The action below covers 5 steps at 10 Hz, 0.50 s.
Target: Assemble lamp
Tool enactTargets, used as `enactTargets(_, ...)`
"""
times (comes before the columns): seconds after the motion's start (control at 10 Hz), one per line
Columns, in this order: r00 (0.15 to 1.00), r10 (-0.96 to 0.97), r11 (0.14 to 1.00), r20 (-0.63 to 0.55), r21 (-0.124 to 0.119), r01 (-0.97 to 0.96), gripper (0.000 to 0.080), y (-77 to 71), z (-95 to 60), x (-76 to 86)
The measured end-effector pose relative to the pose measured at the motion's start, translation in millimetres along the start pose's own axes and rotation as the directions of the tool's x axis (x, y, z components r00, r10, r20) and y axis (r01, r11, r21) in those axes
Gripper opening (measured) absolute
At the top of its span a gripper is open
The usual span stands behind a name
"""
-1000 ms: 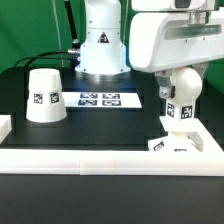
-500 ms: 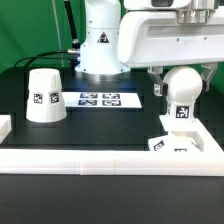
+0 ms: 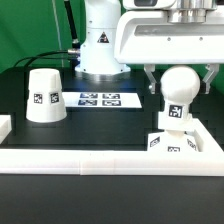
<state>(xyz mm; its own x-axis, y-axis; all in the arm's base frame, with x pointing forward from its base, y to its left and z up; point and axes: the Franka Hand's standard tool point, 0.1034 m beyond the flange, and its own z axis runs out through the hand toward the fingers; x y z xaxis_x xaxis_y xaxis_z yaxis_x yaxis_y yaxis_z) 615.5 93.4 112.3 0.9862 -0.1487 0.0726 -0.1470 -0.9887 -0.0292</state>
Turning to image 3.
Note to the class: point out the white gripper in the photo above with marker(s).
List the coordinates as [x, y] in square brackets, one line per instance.
[171, 32]

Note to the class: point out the white lamp bulb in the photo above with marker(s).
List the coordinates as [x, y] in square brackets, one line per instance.
[179, 86]

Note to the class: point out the white lamp base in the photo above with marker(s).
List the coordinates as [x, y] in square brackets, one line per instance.
[174, 135]

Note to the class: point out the white lamp shade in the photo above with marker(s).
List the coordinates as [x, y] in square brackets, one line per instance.
[45, 102]

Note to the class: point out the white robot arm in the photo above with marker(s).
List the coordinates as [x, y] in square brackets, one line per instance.
[97, 59]

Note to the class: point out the white marker sheet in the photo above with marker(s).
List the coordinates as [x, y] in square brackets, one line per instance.
[101, 100]

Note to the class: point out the white fence frame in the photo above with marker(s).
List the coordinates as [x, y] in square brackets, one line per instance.
[208, 162]

